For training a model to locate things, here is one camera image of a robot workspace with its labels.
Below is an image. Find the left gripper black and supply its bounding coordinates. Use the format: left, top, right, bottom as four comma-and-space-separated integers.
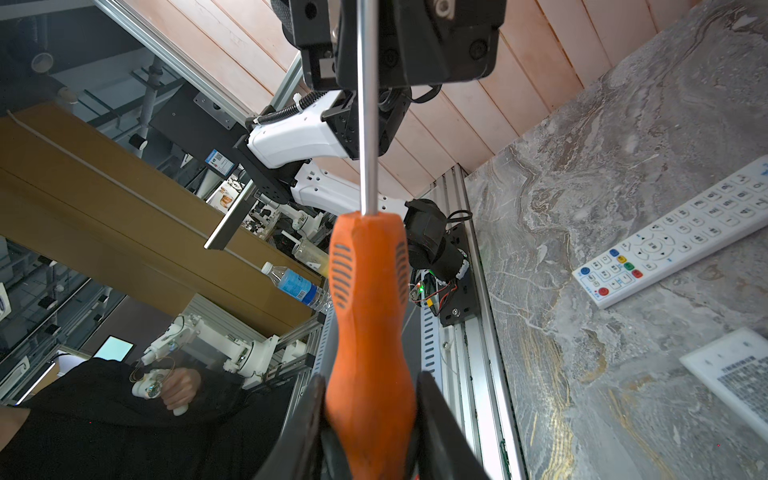
271, 1, 506, 90

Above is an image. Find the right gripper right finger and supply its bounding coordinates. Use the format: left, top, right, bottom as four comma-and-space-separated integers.
416, 371, 488, 480

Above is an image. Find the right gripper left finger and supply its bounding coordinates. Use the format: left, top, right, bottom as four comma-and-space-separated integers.
254, 375, 326, 480

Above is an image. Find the orange handled screwdriver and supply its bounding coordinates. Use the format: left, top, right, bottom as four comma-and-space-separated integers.
325, 1, 416, 479

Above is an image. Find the white remote control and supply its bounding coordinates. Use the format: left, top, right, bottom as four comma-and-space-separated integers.
680, 328, 767, 441
572, 155, 767, 309

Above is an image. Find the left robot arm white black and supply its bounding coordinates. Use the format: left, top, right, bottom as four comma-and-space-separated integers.
247, 1, 506, 283

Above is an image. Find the operator hand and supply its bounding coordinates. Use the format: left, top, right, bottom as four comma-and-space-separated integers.
160, 368, 202, 411

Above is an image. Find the plastic water bottle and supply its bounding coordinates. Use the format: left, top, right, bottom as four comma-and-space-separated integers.
261, 262, 333, 315

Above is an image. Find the black clothed operator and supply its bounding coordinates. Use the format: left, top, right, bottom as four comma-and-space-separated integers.
0, 358, 301, 480

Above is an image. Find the brown wooden desk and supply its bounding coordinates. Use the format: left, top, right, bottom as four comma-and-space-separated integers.
1, 103, 311, 335

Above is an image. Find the aluminium front rail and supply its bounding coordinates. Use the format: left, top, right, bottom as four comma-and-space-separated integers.
421, 165, 528, 479

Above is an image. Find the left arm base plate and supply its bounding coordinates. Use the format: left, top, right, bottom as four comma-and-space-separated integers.
422, 224, 480, 327

